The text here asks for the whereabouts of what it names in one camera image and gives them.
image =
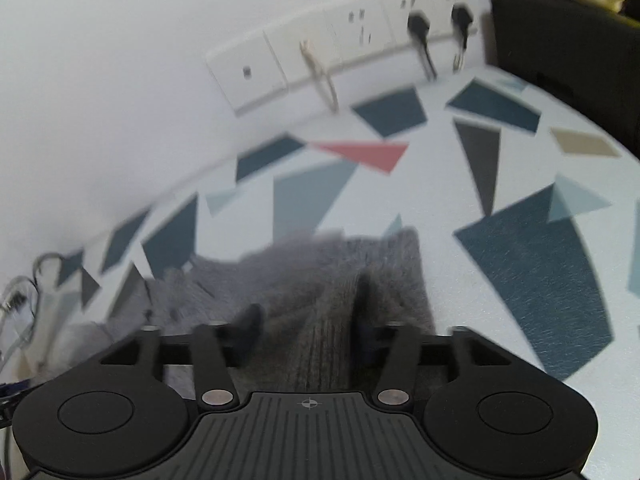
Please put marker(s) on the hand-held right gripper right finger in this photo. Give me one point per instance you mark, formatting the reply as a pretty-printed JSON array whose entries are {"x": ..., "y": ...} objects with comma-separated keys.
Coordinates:
[{"x": 361, "y": 315}]

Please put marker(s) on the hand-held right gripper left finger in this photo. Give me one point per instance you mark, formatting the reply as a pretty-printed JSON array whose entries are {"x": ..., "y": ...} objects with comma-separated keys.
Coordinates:
[{"x": 249, "y": 327}]

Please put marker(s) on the grey fuzzy knit sweater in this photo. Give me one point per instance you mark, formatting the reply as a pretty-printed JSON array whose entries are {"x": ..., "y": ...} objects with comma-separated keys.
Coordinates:
[{"x": 325, "y": 285}]

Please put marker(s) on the geometric patterned tablecloth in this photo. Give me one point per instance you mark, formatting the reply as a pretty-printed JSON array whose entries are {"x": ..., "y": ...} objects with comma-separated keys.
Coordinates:
[{"x": 525, "y": 270}]

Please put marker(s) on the black power plug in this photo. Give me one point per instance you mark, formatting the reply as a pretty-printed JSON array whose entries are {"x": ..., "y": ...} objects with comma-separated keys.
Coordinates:
[
  {"x": 418, "y": 25},
  {"x": 461, "y": 17}
]

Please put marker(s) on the dark side cabinet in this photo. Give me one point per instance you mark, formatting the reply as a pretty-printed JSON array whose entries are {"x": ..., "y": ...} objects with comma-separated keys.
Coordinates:
[{"x": 565, "y": 45}]

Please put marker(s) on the white wall socket panel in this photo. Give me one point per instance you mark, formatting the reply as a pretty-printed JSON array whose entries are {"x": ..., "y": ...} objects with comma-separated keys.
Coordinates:
[{"x": 350, "y": 25}]

